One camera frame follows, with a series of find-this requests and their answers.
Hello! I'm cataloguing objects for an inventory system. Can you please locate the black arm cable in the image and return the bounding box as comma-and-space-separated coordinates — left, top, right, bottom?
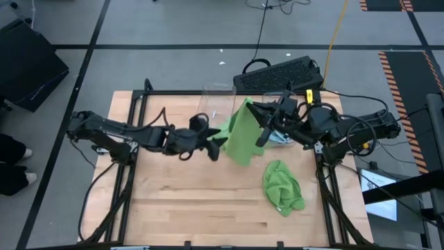
78, 161, 117, 242

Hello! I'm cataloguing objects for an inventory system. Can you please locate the clear plastic bin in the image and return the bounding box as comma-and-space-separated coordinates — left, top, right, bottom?
196, 82, 237, 129
262, 90, 299, 147

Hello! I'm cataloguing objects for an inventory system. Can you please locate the person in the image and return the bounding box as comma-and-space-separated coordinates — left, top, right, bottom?
0, 133, 38, 197

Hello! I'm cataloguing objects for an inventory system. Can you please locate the black metal beam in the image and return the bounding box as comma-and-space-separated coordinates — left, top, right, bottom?
361, 169, 444, 206

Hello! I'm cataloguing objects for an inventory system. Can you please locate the black computer case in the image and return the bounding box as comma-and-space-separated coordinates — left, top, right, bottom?
232, 55, 325, 93

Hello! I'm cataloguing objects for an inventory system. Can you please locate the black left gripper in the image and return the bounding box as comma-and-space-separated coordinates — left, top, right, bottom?
162, 112, 228, 162

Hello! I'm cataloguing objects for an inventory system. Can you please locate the black orange-striped floor mat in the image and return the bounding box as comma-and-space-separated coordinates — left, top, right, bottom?
377, 50, 444, 176
358, 0, 444, 13

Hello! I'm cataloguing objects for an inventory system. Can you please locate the yellow floor cable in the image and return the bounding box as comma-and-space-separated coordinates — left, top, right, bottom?
321, 0, 350, 90

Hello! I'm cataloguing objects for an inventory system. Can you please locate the black floor case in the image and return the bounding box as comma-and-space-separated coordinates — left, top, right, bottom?
0, 17, 70, 114

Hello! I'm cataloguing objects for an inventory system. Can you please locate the black aluminium table frame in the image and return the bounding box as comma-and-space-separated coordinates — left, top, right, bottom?
78, 78, 374, 250

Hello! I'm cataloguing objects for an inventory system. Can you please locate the light blue microfiber towel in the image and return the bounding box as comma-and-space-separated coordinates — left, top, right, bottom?
268, 130, 296, 145

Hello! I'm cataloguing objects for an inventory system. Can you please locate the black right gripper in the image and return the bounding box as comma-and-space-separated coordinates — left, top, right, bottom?
246, 90, 315, 149

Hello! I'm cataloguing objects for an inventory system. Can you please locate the grey padded post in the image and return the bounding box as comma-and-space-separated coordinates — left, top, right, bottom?
425, 92, 444, 230

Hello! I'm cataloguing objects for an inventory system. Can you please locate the black floor cable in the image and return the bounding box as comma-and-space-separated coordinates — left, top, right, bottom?
241, 0, 312, 74

